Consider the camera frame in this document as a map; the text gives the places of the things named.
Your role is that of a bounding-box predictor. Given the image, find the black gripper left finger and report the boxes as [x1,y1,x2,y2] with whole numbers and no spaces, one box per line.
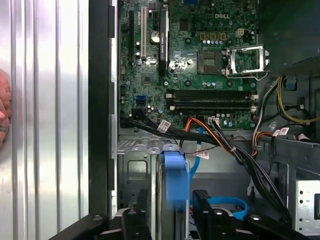
[48,189,152,240]

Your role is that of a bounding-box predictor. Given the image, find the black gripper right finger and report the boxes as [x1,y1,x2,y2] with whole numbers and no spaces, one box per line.
[191,189,311,240]

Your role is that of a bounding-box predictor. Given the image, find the hard disk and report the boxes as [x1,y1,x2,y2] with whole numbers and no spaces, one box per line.
[155,144,192,240]

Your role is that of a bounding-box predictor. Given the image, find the metal disk bay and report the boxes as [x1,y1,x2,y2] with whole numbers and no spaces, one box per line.
[116,139,251,240]

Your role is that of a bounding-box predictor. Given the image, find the person's hand with ring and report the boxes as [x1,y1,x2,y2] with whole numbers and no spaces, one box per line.
[0,68,13,151]

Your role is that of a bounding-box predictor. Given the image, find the silver optical drive cage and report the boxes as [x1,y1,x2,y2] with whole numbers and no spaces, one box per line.
[257,136,320,236]

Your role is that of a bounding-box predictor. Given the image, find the black RAM slot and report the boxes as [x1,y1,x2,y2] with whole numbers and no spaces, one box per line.
[168,99,258,106]
[166,93,258,101]
[168,104,258,112]

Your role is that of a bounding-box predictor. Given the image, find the black open PC case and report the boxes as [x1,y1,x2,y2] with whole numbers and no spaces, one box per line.
[88,0,320,240]

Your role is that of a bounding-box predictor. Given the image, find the locking lever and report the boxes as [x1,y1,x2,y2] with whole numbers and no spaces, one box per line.
[225,70,271,81]

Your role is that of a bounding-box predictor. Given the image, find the CPU socket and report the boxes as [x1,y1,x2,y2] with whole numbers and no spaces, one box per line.
[197,51,223,75]

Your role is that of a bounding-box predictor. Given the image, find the metal socket cover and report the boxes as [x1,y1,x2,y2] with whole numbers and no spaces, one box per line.
[225,44,271,77]

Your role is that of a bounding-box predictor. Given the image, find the black graphics card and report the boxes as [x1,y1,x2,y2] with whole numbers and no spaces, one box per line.
[158,0,170,78]

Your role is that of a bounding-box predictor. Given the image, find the long black expansion slot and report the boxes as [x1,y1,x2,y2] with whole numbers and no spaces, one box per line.
[128,9,135,66]

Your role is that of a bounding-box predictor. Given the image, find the white expansion slot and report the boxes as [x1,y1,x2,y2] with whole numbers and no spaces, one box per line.
[140,6,148,58]

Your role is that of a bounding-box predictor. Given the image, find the green motherboard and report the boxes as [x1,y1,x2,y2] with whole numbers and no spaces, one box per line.
[118,0,260,131]

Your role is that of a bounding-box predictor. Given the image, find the grey power supply unit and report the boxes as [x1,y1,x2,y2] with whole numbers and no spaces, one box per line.
[258,0,320,74]

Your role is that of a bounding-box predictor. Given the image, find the blue data wire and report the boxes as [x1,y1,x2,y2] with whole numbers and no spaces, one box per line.
[189,125,249,221]

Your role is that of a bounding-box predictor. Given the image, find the black cable bundle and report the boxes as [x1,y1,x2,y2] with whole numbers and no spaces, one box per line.
[119,108,294,224]

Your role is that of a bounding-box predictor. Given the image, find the orange wire bundle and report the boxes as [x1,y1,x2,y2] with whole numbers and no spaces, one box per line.
[183,116,227,152]

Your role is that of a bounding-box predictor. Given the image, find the multicolour power wire bundle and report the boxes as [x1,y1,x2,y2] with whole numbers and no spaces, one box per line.
[251,79,283,157]

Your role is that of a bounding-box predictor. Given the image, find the yellow wire bundle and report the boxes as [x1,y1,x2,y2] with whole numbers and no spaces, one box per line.
[276,75,320,125]

